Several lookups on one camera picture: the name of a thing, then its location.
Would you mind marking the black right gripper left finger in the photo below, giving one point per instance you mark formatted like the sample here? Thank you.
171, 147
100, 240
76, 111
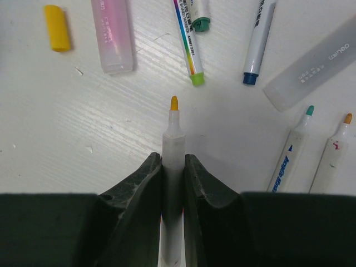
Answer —
119, 227

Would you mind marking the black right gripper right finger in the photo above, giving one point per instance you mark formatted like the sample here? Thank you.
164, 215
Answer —
226, 228

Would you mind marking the teal cap white pen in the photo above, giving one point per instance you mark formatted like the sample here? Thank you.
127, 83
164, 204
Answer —
291, 153

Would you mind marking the pink orange cap pen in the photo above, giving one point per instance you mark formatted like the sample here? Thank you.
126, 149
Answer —
332, 158

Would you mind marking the purple highlighter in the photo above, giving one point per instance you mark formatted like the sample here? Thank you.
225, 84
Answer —
113, 35

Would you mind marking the orange highlighter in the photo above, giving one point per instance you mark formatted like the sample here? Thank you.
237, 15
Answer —
332, 55

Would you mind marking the teal green cap pen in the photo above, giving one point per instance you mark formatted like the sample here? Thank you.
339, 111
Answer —
200, 14

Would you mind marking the dark blue whiteboard marker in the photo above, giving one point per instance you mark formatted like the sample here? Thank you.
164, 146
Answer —
258, 41

